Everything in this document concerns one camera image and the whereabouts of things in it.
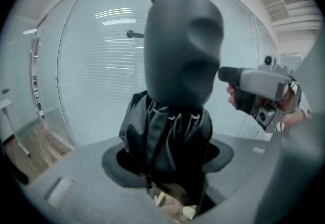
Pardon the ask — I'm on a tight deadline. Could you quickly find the person's right forearm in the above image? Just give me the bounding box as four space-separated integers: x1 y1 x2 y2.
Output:
279 109 307 127

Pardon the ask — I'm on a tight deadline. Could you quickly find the white standing desk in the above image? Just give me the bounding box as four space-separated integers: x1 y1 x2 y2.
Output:
0 87 31 158

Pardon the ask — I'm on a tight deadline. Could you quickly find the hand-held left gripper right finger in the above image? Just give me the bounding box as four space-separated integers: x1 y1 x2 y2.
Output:
192 136 281 224

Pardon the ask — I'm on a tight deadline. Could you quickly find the black umbrella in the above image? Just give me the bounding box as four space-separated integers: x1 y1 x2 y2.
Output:
118 0 224 217

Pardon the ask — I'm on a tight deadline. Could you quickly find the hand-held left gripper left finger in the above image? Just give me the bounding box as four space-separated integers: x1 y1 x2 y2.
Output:
24 138 170 224

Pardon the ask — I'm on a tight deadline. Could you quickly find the person's left hand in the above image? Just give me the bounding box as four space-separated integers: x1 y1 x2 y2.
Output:
153 190 198 224

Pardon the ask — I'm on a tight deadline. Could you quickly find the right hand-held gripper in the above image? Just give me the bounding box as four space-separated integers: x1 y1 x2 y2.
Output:
218 55 303 132

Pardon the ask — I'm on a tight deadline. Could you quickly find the person's right hand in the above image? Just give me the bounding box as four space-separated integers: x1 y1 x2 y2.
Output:
226 84 300 115

